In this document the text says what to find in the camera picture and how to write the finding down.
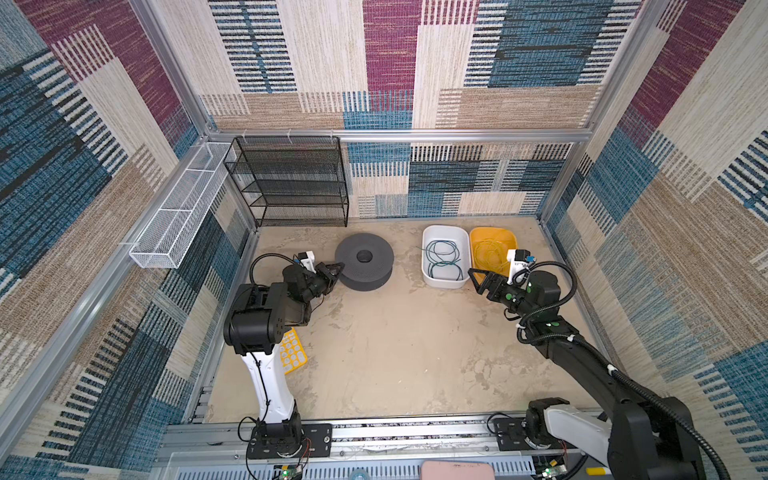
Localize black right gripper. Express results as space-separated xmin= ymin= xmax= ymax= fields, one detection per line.
xmin=467 ymin=268 xmax=536 ymax=320

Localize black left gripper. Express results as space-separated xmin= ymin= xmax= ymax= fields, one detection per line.
xmin=300 ymin=262 xmax=343 ymax=305

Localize dark grey foam spool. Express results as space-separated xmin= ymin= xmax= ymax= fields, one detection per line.
xmin=335 ymin=233 xmax=394 ymax=292

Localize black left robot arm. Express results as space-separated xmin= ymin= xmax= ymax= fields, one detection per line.
xmin=223 ymin=251 xmax=345 ymax=456

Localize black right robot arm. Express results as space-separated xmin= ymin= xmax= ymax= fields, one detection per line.
xmin=467 ymin=261 xmax=730 ymax=479

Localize yellow plastic bin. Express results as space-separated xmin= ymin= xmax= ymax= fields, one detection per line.
xmin=469 ymin=227 xmax=517 ymax=276

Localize white plastic bin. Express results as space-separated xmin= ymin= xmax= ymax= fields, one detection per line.
xmin=420 ymin=225 xmax=472 ymax=290

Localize yellow calculator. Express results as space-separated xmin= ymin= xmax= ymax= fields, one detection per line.
xmin=279 ymin=328 xmax=308 ymax=374

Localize yellow cable coil in bin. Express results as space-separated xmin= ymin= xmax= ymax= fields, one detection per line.
xmin=476 ymin=239 xmax=510 ymax=275

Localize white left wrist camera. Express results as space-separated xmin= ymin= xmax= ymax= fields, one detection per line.
xmin=295 ymin=251 xmax=316 ymax=273

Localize green cable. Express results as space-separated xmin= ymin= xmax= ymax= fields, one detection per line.
xmin=422 ymin=239 xmax=466 ymax=282

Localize black wire shelf rack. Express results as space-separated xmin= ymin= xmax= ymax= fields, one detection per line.
xmin=223 ymin=136 xmax=349 ymax=228

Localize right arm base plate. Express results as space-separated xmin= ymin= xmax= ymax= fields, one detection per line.
xmin=486 ymin=415 xmax=577 ymax=452

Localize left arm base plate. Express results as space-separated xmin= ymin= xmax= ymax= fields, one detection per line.
xmin=246 ymin=422 xmax=333 ymax=460

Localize white wire mesh basket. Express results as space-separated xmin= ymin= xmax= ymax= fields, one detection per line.
xmin=130 ymin=142 xmax=229 ymax=269

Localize aluminium mounting rail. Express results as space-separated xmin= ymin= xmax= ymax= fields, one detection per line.
xmin=150 ymin=412 xmax=611 ymax=479

